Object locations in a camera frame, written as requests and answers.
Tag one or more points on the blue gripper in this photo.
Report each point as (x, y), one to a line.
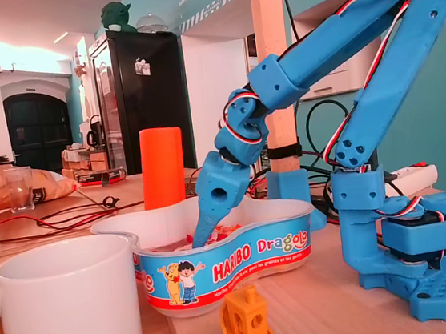
(225, 184)

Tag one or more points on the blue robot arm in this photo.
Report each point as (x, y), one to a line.
(393, 71)

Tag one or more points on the red white wrapped candies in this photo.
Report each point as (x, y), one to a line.
(226, 231)

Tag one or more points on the metal power supply box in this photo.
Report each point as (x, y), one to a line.
(191, 187)

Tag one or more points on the Haribo Dragolo candy tub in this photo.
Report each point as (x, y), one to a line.
(238, 262)

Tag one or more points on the orange cylinder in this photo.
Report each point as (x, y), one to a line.
(162, 166)

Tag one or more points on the orange printed toy boat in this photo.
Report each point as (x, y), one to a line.
(244, 317)

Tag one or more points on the black red flat box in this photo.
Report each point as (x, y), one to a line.
(95, 177)

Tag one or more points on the wooden storage boxes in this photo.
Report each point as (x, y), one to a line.
(97, 163)

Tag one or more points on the black fridge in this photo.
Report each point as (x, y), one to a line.
(148, 111)

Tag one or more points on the black kettle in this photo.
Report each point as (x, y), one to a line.
(91, 138)

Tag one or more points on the white ceramic mug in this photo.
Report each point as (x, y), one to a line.
(70, 313)

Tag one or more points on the crumpled chips bag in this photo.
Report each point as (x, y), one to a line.
(48, 187)

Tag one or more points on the fridge magnet photo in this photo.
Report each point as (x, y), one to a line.
(142, 66)

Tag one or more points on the white printer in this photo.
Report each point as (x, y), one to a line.
(330, 86)

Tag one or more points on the clear drinking glass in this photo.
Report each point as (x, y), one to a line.
(21, 198)

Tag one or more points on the dark arched door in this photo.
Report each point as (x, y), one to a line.
(37, 131)

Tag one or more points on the clear glass dome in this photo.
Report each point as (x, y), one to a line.
(152, 24)

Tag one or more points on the green figurine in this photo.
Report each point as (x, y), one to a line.
(115, 18)

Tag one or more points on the ceiling light strip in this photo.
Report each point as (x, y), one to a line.
(61, 37)

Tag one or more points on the blue post foot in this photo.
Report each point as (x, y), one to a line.
(287, 185)

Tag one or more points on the red white wall ornament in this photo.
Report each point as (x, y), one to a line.
(80, 68)

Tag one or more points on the wooden post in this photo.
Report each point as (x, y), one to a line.
(268, 16)

